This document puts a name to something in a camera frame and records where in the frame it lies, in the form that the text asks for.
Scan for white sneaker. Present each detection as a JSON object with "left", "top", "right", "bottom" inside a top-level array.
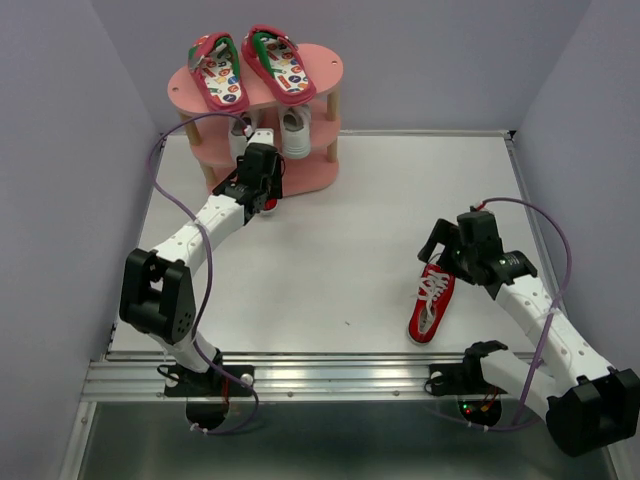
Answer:
[
  {"left": 228, "top": 110, "right": 263, "bottom": 162},
  {"left": 278, "top": 104, "right": 312, "bottom": 160}
]

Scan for red sneaker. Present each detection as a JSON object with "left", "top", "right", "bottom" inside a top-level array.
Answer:
[
  {"left": 408, "top": 263, "right": 455, "bottom": 344},
  {"left": 262, "top": 199, "right": 278, "bottom": 214}
]

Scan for pink patterned sandal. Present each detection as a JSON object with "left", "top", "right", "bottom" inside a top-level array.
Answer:
[
  {"left": 187, "top": 32, "right": 250, "bottom": 114},
  {"left": 241, "top": 25, "right": 317, "bottom": 107}
]

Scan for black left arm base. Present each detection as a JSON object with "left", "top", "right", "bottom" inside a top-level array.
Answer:
[{"left": 156, "top": 364, "right": 259, "bottom": 436}]

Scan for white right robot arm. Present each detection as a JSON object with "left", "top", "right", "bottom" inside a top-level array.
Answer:
[{"left": 418, "top": 210, "right": 639, "bottom": 457}]

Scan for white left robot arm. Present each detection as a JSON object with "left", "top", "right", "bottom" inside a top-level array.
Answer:
[{"left": 119, "top": 129, "right": 282, "bottom": 394}]

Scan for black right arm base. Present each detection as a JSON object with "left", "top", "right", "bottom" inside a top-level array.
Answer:
[{"left": 423, "top": 363, "right": 508, "bottom": 431}]

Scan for pink three-tier shoe shelf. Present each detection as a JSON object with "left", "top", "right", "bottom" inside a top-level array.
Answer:
[{"left": 167, "top": 43, "right": 343, "bottom": 196}]

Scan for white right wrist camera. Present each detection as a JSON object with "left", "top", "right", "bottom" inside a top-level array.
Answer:
[{"left": 469, "top": 202, "right": 495, "bottom": 215}]

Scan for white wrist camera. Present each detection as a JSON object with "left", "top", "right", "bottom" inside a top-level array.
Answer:
[
  {"left": 469, "top": 202, "right": 495, "bottom": 215},
  {"left": 246, "top": 128, "right": 275, "bottom": 147}
]

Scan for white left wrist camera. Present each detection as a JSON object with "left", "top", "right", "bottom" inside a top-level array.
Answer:
[{"left": 246, "top": 128, "right": 275, "bottom": 147}]

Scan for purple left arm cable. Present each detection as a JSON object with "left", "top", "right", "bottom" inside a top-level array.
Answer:
[{"left": 147, "top": 112, "right": 261, "bottom": 437}]

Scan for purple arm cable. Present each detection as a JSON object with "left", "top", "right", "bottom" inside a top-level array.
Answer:
[
  {"left": 424, "top": 197, "right": 574, "bottom": 434},
  {"left": 147, "top": 112, "right": 261, "bottom": 437}
]

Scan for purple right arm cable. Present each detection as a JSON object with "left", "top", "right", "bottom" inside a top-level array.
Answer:
[{"left": 424, "top": 197, "right": 574, "bottom": 434}]

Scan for aluminium front mounting rail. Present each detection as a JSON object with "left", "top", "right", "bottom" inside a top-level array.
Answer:
[{"left": 81, "top": 353, "right": 462, "bottom": 404}]

